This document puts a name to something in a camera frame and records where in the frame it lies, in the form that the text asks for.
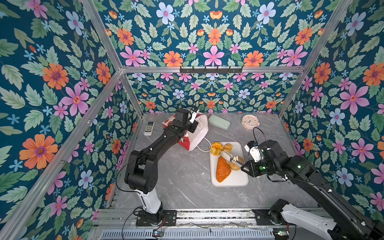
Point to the long twisted fake bread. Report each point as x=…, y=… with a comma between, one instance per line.
x=228, y=148

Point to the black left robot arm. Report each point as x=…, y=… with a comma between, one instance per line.
x=142, y=171

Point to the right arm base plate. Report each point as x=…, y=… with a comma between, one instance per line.
x=268, y=217

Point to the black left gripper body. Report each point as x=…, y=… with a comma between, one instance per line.
x=191, y=126

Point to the round fake bagel bread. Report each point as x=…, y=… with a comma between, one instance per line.
x=236, y=163

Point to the brown triangular fake pastry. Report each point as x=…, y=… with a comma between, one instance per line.
x=223, y=170

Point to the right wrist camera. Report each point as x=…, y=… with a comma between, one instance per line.
x=253, y=150

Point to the black hook rail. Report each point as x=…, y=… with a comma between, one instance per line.
x=211, y=70

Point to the beige round alarm clock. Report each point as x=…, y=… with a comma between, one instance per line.
x=250, y=121

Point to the white remote control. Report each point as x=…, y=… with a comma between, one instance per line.
x=149, y=128

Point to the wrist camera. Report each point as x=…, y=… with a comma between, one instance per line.
x=194, y=112
x=253, y=150

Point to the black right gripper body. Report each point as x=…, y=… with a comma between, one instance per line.
x=261, y=167

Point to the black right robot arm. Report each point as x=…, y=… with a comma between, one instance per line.
x=345, y=222

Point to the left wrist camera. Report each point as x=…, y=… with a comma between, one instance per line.
x=194, y=112

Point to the white red paper bag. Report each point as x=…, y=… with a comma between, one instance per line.
x=191, y=140

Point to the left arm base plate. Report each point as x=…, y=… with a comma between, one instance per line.
x=162, y=217

